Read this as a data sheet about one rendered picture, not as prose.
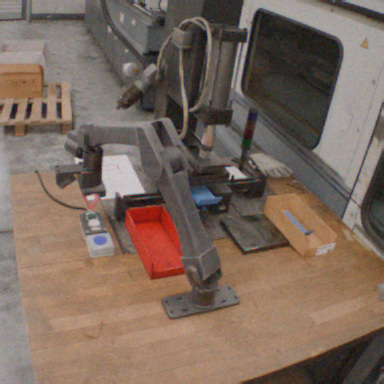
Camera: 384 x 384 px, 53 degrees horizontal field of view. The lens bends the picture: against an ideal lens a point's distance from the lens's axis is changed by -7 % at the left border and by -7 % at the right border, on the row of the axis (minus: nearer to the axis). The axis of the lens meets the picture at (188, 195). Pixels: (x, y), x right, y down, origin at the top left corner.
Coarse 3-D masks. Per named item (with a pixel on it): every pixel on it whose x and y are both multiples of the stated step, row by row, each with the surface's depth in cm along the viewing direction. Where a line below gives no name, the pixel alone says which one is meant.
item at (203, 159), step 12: (180, 132) 145; (192, 132) 145; (204, 132) 125; (192, 144) 140; (204, 144) 127; (192, 156) 130; (204, 156) 129; (216, 156) 131; (192, 168) 128; (204, 168) 125; (216, 168) 127; (192, 180) 127; (204, 180) 129; (216, 180) 131; (228, 180) 133
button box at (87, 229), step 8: (40, 176) 143; (48, 192) 135; (56, 200) 132; (80, 208) 130; (80, 216) 123; (80, 224) 125; (88, 224) 120; (104, 224) 122; (88, 232) 118; (96, 232) 118; (104, 232) 120
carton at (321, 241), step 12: (276, 204) 144; (288, 204) 147; (300, 204) 142; (276, 216) 137; (300, 216) 143; (312, 216) 137; (288, 228) 131; (312, 228) 137; (324, 228) 132; (300, 240) 126; (312, 240) 134; (324, 240) 132; (300, 252) 127; (312, 252) 126; (324, 252) 129
